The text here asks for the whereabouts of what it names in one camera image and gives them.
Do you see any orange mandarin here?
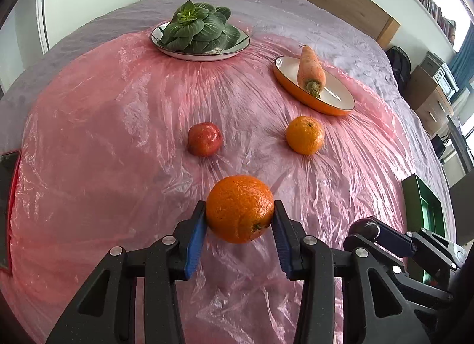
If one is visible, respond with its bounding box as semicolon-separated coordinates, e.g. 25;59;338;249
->
285;116;325;156
206;175;275;243

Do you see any red apple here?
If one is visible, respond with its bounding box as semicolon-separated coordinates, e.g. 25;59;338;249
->
187;122;223;157

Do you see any dark plum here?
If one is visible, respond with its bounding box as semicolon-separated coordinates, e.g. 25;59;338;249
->
348;218;381;242

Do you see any green tray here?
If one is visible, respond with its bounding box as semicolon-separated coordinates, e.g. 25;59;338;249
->
400;173;445;286

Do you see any desk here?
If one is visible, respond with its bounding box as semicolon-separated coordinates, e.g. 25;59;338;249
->
431;115;473;187

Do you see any pink plastic sheet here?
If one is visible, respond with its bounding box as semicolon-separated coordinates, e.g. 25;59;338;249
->
1;31;414;343

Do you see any wooden dresser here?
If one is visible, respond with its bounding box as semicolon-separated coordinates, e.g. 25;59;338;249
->
403;66;454;138

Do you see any orange oval dish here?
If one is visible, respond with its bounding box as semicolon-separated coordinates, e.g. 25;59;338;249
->
273;56;355;116

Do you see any smartphone in red case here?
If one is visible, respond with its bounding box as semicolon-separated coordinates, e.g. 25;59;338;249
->
0;150;21;275

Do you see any blue curtain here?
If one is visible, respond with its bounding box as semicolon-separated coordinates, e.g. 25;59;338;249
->
448;23;474;90

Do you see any grey printer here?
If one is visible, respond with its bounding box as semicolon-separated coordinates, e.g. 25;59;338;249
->
421;52;459;101

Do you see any black backpack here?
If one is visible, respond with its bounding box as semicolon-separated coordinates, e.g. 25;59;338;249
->
386;46;411;94

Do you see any carrot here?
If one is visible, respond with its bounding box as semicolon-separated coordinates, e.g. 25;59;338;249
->
297;45;326;98

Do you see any white enamel plate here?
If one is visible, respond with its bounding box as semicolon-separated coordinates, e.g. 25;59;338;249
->
149;22;251;62

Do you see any bok choy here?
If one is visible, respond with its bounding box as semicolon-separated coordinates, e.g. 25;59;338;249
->
161;0;239;52

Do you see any purple bed sheet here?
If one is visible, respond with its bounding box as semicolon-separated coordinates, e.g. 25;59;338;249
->
1;0;454;220

